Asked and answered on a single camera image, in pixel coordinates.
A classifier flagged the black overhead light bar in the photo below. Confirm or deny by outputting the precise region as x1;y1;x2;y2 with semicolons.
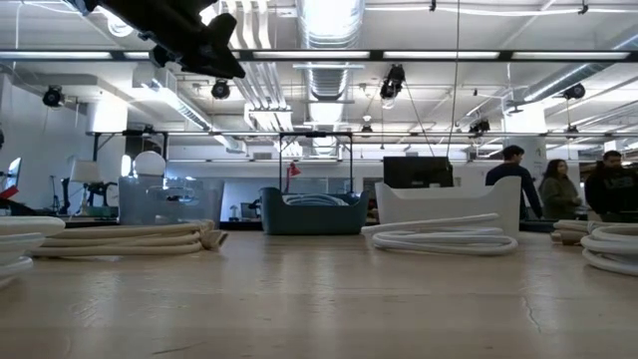
0;48;638;63

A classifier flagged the person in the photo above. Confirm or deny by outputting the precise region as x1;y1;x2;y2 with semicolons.
485;144;544;220
537;158;583;221
583;149;638;223

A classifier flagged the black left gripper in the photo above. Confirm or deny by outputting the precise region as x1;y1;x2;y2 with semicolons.
97;0;246;80

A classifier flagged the beige HDMI cable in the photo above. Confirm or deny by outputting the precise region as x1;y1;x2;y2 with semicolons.
550;219;638;246
29;220;229;259

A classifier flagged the red desk lamp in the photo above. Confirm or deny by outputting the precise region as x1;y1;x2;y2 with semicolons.
283;162;303;193

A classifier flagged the black metal frame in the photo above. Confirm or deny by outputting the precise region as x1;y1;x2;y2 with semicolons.
92;130;169;162

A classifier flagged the lit computer screen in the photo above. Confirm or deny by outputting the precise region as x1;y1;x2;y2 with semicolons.
4;157;23;193

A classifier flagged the black computer monitor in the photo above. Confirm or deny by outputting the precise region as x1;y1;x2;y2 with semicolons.
382;156;455;189

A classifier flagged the white round column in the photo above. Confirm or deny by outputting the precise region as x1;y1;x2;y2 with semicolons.
515;137;548;181

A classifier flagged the teal plastic bin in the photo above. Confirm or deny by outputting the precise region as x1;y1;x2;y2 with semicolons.
258;186;371;236

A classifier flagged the white plastic bin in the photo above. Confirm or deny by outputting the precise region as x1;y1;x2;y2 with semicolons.
373;175;523;239

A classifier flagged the clear plastic bin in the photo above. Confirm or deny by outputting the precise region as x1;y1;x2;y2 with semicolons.
118;175;225;226

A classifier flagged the white HDMI cable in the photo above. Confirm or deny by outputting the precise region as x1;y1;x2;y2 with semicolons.
580;224;638;278
361;212;519;257
0;215;66;291

